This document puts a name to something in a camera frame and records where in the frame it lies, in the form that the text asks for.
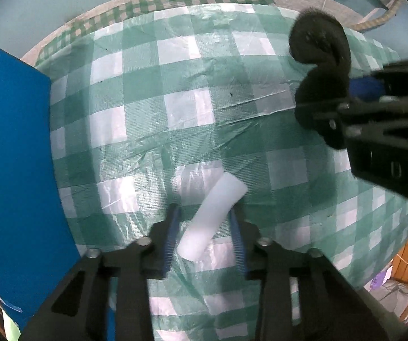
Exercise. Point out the green tan checked cloth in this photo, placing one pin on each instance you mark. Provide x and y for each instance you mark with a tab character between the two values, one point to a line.
175	1

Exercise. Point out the green white checked plastic sheet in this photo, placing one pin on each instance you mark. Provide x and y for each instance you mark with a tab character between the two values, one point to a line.
189	96

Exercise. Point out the grey bag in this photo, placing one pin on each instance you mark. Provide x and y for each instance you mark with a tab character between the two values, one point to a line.
395	298

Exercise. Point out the white foam tube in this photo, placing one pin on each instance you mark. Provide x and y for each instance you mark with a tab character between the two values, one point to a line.
214	213

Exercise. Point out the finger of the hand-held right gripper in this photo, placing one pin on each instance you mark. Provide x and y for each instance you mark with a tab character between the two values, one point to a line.
367	113
367	87

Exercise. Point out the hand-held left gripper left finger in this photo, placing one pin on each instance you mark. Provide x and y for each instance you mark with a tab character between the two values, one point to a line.
171	234

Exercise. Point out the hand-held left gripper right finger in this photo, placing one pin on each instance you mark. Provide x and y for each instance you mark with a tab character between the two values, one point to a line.
237	241

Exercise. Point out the blue cardboard box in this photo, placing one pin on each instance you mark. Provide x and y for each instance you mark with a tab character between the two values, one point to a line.
12	167

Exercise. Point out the black fuzzy sock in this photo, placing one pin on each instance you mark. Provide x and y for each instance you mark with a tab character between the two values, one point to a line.
321	42

